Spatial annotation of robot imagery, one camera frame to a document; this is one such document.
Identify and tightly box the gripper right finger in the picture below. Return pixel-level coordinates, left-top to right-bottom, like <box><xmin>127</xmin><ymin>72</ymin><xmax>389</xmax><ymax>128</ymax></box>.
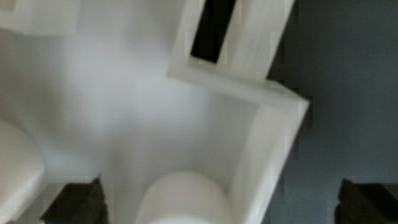
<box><xmin>334</xmin><ymin>179</ymin><xmax>398</xmax><ymax>224</ymax></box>

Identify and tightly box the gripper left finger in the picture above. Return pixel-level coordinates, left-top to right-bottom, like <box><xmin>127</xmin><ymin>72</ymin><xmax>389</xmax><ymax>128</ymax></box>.
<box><xmin>39</xmin><ymin>178</ymin><xmax>111</xmax><ymax>224</ymax></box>

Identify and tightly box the white chair seat part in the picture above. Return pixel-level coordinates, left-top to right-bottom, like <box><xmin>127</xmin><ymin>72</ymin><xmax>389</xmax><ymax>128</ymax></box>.
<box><xmin>0</xmin><ymin>0</ymin><xmax>310</xmax><ymax>224</ymax></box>

